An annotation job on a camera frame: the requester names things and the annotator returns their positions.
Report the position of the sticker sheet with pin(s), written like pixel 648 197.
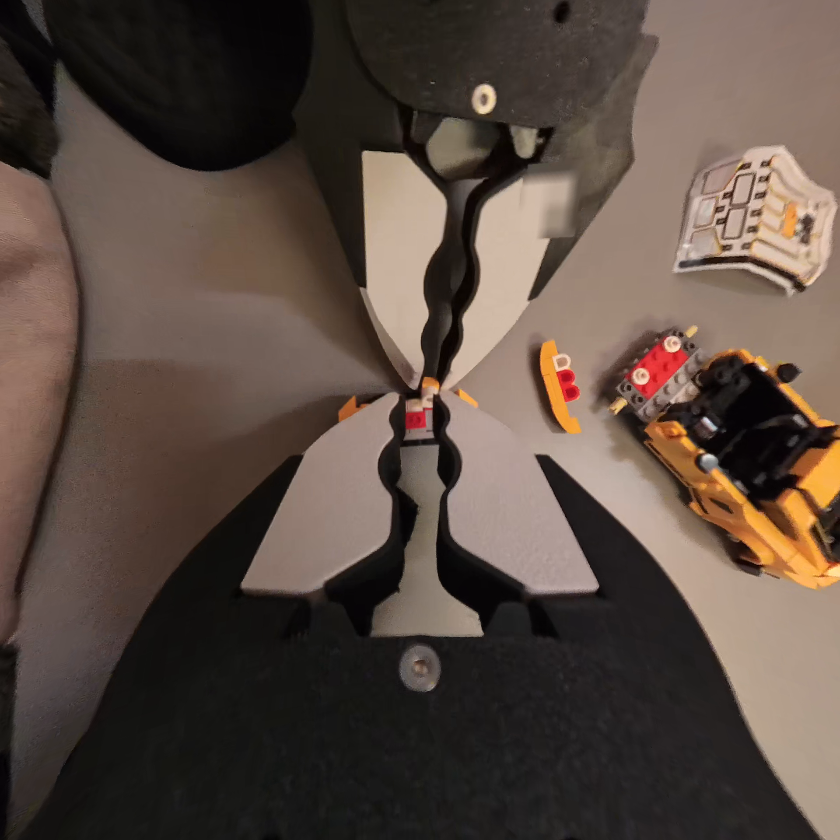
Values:
pixel 755 217

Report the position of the beige garment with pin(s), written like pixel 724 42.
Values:
pixel 33 394

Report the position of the small orange white lego piece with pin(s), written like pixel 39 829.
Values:
pixel 429 387

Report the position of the yellow lego car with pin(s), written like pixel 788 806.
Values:
pixel 748 460

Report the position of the orange red grey lego assembly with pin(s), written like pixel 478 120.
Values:
pixel 420 420

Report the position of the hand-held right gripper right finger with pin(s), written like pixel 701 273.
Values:
pixel 519 519

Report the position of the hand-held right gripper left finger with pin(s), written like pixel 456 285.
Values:
pixel 322 525

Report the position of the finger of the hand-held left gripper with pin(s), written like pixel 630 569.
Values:
pixel 394 250
pixel 505 250

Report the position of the dark fleece jacket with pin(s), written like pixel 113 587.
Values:
pixel 24 105

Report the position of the orange arch lego piece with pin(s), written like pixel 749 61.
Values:
pixel 558 387

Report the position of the person's left forearm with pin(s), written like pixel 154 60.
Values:
pixel 184 79

